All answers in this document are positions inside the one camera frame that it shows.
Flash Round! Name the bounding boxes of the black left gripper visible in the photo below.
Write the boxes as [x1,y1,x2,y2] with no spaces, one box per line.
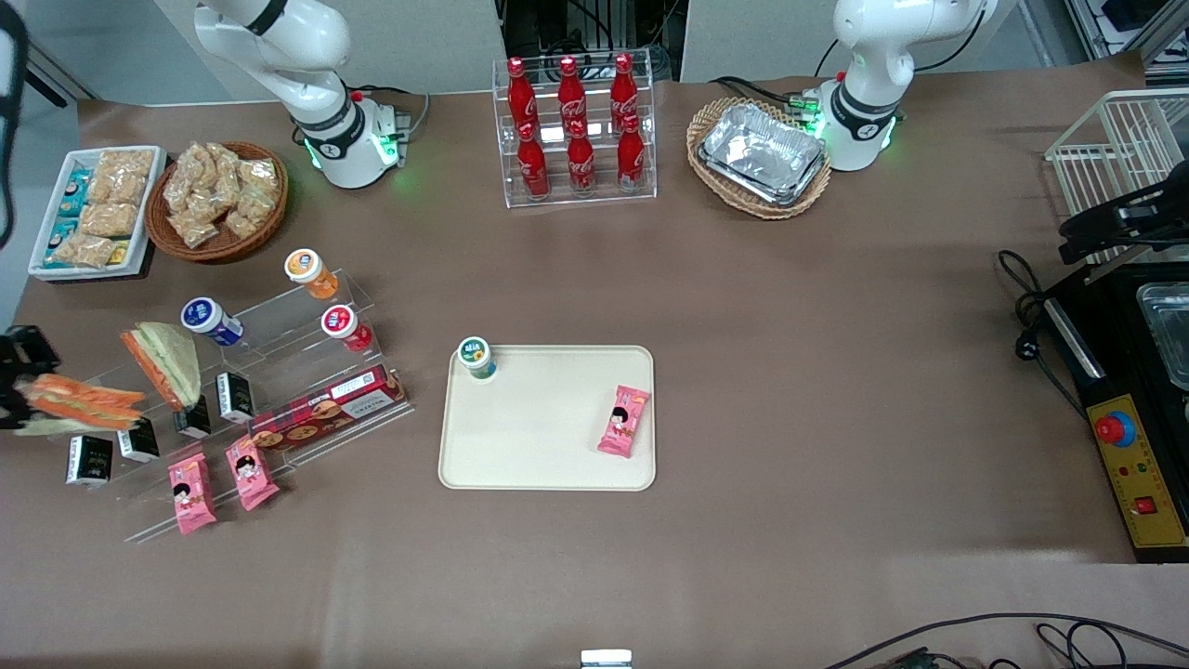
[1059,182,1189,266]

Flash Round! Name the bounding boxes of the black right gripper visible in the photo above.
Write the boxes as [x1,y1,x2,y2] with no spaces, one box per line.
[0,325,62,431]

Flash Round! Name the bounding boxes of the sandwich orange filling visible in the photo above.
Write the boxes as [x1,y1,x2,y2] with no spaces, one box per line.
[14,374,147,438]

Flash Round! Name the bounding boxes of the white rectangular snack tray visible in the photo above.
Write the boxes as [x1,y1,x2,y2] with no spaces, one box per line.
[26,145,168,282]

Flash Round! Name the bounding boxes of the wrapped triangle sandwich green bread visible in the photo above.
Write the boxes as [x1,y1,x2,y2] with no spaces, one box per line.
[119,321,203,413]

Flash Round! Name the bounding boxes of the silver foil food tray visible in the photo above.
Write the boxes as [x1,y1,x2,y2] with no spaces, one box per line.
[699,102,828,207]

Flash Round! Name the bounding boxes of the beige plastic tray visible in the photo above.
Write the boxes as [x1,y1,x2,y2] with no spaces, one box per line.
[438,345,658,492]

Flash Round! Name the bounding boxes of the small black drink carton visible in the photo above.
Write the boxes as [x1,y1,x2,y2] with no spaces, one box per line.
[174,395,213,439]
[65,435,114,488]
[116,418,161,464]
[216,372,256,426]

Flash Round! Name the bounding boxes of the steel pan in machine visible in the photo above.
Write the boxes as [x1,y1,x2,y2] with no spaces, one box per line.
[1135,282,1189,391]

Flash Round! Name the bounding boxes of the black machine yellow panel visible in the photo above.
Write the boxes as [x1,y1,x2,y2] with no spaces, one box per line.
[1040,260,1189,565]

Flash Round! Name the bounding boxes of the clear bag rice crackers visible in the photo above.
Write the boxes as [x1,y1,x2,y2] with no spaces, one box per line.
[48,232,118,271]
[78,202,140,239]
[89,149,155,205]

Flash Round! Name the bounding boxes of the red emergency stop button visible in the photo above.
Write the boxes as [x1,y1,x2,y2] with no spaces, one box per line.
[1094,410,1138,449]

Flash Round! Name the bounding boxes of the pink snack packet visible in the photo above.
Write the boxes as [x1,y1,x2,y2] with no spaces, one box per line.
[596,385,652,459]
[224,434,281,512]
[167,452,219,536]

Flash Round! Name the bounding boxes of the small bottle blue lid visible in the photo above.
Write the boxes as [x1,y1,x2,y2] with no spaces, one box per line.
[180,296,247,349]

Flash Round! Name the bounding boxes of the clear bag fried snacks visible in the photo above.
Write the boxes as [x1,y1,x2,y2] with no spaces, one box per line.
[167,209,220,250]
[162,172,202,216]
[208,144,245,211]
[175,142,220,191]
[223,186,276,239]
[237,158,280,198]

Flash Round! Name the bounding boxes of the clear acrylic stepped shelf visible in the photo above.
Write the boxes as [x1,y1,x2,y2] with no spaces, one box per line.
[42,269,416,544]

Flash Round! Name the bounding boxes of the round brown wicker basket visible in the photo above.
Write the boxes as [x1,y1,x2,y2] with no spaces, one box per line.
[146,141,289,264]

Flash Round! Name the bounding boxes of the dark red cookie box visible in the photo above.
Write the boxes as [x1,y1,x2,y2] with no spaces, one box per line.
[249,362,410,453]

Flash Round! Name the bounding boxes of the small bottle orange lid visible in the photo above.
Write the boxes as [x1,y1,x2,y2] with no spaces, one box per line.
[284,248,340,301]

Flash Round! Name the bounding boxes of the small bottle red lid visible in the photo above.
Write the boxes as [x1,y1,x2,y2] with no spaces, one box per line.
[320,304,375,354]

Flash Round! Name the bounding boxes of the light oval wicker basket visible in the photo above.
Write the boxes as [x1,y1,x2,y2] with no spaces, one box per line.
[686,97,833,220]

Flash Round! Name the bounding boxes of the small bottle green lid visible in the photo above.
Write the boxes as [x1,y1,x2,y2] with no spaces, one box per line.
[457,336,498,381]

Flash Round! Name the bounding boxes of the red cola bottle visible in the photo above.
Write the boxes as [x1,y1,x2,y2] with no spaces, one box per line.
[617,113,647,190]
[516,121,551,199]
[610,53,640,131]
[506,58,540,140]
[557,56,588,136]
[567,119,597,194]

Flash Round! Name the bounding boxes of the clear acrylic bottle rack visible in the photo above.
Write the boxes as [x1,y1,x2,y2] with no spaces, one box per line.
[491,51,659,209]

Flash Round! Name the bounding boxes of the black equipment cabinet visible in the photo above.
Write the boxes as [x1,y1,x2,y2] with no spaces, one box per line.
[497,0,688,85]

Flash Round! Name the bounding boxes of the black power cable with plug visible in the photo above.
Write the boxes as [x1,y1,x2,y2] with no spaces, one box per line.
[997,249,1088,419]

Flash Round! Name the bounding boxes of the white wire basket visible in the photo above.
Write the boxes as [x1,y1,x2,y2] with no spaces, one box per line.
[1045,88,1189,266]

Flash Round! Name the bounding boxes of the metal frame rack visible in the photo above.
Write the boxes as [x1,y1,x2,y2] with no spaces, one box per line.
[1064,0,1189,89]

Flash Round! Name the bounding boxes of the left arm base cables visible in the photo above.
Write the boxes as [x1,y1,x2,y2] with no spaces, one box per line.
[711,74,823,122]

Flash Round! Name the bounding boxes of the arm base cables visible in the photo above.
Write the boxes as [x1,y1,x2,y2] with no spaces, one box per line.
[348,85,433,170]
[711,74,823,122]

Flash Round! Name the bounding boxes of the long black cable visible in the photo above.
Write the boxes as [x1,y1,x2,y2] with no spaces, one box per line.
[817,611,1189,669]

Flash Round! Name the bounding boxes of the looped black cable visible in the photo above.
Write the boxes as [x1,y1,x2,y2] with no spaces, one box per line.
[1036,621,1189,669]

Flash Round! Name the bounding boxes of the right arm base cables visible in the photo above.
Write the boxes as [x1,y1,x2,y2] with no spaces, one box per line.
[348,85,433,170]

